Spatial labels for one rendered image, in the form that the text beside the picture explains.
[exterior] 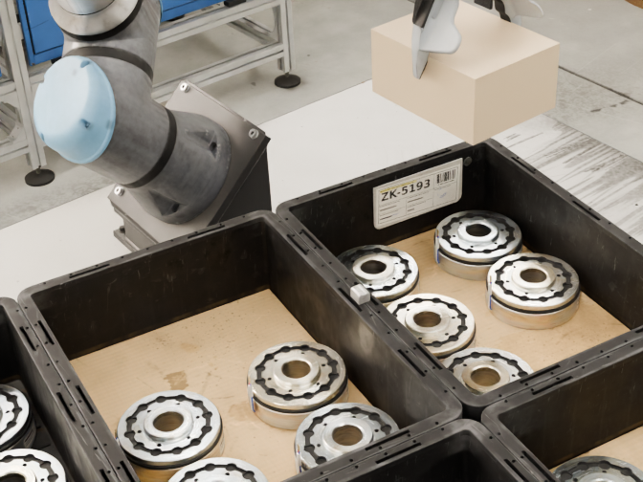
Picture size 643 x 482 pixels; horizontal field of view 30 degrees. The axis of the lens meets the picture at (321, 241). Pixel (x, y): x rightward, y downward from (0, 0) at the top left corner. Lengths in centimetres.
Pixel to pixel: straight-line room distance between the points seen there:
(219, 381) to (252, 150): 39
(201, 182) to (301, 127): 46
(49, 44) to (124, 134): 173
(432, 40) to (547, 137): 75
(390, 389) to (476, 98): 30
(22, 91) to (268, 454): 211
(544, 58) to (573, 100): 229
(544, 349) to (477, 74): 31
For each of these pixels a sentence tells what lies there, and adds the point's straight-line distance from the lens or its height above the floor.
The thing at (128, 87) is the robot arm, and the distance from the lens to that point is 149.
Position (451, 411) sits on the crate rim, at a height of 93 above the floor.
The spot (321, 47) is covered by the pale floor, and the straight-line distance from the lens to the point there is 387.
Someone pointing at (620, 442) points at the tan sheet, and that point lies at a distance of 122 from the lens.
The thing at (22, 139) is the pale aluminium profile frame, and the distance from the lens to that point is 323.
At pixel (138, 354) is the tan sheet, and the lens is 133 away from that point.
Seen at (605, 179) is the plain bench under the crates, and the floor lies 70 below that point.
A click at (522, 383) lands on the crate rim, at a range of 112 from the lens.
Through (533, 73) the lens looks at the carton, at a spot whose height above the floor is 110.
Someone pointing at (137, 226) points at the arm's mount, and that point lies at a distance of 166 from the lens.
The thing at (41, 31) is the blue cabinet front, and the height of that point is 41.
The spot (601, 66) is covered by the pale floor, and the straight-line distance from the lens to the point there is 376.
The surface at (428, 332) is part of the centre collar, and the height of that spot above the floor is 87.
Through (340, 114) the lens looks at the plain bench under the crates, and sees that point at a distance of 202.
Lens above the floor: 167
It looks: 35 degrees down
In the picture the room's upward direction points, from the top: 3 degrees counter-clockwise
